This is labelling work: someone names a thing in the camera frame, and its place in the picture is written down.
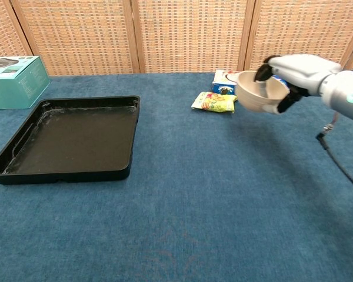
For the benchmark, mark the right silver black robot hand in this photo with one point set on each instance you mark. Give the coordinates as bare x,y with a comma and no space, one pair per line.
303,73

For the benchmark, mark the beige ribbed bowl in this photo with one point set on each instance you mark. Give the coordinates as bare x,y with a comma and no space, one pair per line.
253,97

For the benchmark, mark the black square plastic tray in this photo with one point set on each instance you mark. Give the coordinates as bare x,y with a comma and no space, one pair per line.
76,138

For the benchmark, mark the blue Oreo cookie box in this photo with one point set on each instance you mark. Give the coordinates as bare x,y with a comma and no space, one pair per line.
223,85

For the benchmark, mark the yellow green snack packet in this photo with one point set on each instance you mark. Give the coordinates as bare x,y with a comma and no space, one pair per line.
214,102

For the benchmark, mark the blue table cloth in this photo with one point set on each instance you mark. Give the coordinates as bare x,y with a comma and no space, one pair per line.
194,205

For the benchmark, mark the teal product box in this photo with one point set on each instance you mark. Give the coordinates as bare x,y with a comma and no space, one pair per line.
23,88

